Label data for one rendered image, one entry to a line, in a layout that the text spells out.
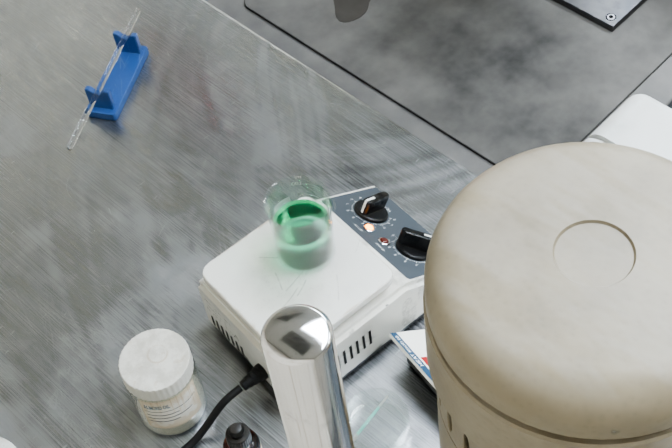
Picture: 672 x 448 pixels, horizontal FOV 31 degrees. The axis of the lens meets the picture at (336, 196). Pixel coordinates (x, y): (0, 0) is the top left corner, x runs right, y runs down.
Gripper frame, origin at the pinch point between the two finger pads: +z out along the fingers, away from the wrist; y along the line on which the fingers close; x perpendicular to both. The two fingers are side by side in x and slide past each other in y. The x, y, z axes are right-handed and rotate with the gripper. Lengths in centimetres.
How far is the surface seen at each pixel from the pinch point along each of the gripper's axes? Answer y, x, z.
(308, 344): 22.7, 4.9, 28.5
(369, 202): -47, 3, -16
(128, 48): -62, -27, -33
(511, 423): 11.9, 10.8, 24.2
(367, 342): -49.1, 6.5, -3.8
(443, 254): 12.8, 7.5, 20.1
